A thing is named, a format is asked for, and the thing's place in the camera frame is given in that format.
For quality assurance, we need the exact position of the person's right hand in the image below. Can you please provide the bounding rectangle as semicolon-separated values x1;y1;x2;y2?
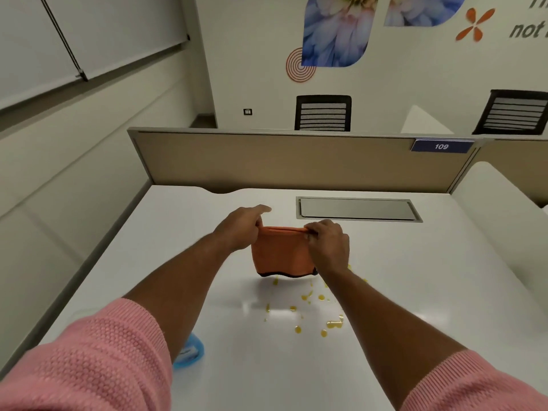
303;219;351;279

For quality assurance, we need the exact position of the person's left hand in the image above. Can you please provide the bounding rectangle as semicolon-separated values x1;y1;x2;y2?
213;204;273;254

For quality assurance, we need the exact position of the orange microfiber cloth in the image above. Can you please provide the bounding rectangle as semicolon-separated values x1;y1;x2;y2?
251;226;319;279

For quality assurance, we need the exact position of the person's right forearm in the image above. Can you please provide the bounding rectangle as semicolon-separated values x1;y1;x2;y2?
320;269;548;411

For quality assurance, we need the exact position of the person's left forearm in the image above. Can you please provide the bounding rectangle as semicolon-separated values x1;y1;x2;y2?
0;233;234;411

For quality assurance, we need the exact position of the beige desk partition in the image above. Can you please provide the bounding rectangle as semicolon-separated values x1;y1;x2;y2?
128;127;548;207

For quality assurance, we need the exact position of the yellow liquid spill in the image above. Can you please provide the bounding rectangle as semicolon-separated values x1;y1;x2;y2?
263;264;369;339

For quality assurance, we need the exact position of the black mesh office chair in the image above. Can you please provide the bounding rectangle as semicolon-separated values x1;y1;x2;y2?
294;95;352;132
472;89;548;136

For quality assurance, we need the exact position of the blue desk number plate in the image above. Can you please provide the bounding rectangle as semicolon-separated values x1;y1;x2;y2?
410;138;475;154

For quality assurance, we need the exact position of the white roller blind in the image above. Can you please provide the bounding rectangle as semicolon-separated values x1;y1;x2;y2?
0;0;191;111

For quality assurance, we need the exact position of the grey desk cable hatch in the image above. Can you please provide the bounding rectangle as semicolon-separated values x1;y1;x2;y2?
296;196;424;223

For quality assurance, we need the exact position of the orange spiral wall decal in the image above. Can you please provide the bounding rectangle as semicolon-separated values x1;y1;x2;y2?
285;48;317;83

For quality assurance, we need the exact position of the flower wall decal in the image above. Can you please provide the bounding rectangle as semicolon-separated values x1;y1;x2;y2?
301;0;380;67
384;0;468;28

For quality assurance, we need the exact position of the orange petal wall decal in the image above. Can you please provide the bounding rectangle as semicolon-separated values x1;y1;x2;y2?
455;8;496;42

